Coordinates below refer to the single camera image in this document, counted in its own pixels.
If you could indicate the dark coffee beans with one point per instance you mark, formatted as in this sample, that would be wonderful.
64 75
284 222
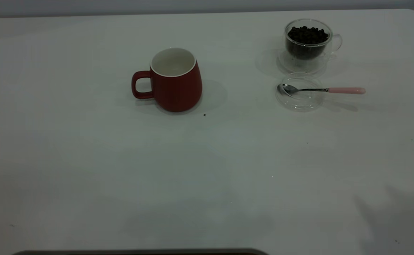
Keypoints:
306 37

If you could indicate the red ceramic mug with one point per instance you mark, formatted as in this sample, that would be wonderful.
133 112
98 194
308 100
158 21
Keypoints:
178 90

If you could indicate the clear glass saucer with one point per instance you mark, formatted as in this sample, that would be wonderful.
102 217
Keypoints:
289 66
299 102

